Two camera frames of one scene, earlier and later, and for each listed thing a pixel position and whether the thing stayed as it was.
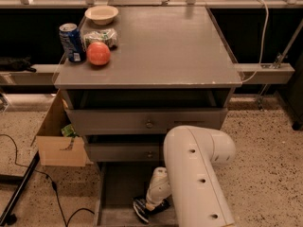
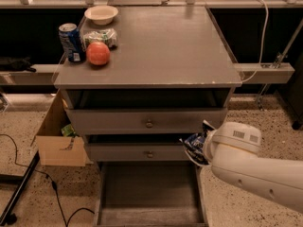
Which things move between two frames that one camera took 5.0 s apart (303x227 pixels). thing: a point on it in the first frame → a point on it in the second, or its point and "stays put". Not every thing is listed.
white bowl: (101, 15) stays put
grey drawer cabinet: (169, 68) stays put
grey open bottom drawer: (119, 183) stays put
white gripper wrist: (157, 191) → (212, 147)
